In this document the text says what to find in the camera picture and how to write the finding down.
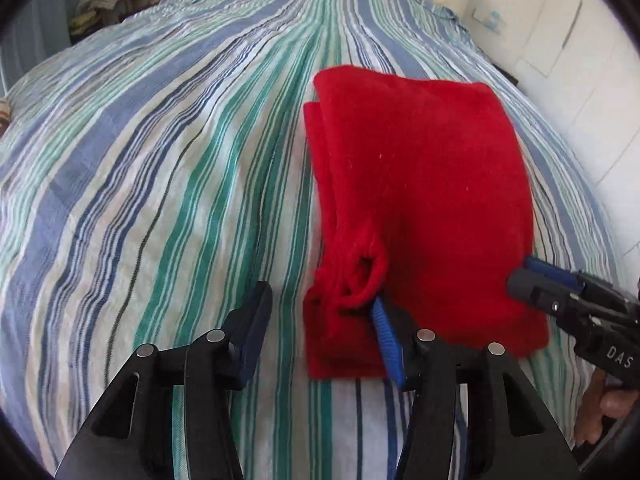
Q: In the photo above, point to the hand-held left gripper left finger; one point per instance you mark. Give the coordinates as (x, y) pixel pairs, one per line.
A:
(250, 340)

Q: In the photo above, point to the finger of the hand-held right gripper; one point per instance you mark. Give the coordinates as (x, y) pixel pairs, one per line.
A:
(555, 272)
(537, 292)

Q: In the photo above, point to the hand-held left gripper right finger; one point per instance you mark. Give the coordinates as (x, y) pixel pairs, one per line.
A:
(387, 340)

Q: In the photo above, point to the red sweater with white print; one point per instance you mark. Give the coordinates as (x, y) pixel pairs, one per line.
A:
(425, 185)

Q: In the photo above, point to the person's right hand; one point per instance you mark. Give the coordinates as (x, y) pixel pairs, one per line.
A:
(605, 405)

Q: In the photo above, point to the striped bed sheet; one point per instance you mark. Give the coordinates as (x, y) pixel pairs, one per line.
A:
(150, 185)

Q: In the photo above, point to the blue curtain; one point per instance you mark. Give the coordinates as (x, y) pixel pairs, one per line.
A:
(35, 30)

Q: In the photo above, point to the wall socket panel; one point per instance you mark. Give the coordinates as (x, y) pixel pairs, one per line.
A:
(492, 17)

